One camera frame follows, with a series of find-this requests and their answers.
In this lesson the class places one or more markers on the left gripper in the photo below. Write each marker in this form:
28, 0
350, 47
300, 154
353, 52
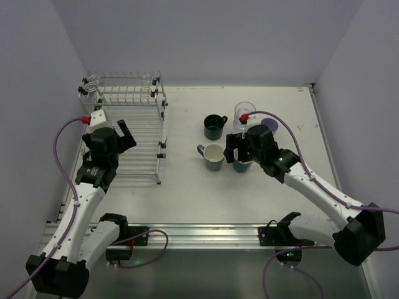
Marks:
121, 143

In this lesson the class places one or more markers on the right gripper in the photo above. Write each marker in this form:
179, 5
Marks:
238, 148

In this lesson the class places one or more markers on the grey-blue mug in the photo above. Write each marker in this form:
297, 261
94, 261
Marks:
213, 156

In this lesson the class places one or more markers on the dark green mug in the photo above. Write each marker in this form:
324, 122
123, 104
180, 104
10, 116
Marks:
213, 126

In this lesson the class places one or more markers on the blue mug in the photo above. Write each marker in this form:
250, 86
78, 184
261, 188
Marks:
240, 167

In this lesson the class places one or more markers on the lavender plastic cup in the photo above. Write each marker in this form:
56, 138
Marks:
271, 124

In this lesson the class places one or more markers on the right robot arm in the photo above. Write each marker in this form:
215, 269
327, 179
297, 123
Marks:
354, 230

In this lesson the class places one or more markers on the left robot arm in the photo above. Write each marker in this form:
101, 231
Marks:
63, 267

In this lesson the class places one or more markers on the metal dish rack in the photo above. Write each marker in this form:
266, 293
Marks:
140, 100

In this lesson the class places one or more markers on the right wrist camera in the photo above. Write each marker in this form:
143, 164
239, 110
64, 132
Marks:
248, 121

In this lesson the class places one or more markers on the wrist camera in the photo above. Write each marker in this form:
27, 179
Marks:
248, 121
99, 119

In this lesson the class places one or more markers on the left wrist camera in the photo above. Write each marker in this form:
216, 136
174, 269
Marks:
99, 119

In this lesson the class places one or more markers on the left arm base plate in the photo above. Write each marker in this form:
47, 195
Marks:
134, 236

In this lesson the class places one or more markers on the aluminium mounting rail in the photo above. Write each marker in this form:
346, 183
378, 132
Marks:
241, 236

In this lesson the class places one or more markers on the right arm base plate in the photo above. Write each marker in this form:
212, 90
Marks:
269, 236

